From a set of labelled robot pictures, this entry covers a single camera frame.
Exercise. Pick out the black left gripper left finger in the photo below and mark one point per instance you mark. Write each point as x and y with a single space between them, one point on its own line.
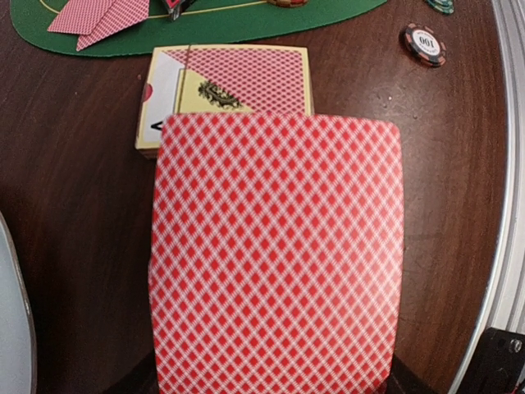
142 379

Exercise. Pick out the red-backed playing card deck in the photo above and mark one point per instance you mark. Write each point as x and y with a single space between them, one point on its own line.
277 253

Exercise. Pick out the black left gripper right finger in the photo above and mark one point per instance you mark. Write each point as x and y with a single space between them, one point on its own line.
405 382

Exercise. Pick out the black red triangular dealer marker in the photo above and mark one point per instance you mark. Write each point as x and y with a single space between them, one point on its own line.
176 7

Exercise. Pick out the dealt card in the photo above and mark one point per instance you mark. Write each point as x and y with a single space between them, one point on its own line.
80 16
120 16

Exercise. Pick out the light blue flower plate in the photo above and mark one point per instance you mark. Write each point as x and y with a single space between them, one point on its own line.
18 339

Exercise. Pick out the red black chip stack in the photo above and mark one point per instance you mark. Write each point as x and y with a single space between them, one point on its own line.
422 42

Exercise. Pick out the green chip stack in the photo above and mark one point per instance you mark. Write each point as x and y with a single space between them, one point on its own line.
445 7

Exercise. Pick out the round green poker mat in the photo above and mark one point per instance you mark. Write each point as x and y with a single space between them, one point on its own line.
206 22

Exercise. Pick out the gold playing card box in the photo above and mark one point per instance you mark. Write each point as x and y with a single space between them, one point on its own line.
221 78

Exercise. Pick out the orange chip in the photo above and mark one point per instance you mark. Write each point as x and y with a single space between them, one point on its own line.
288 3

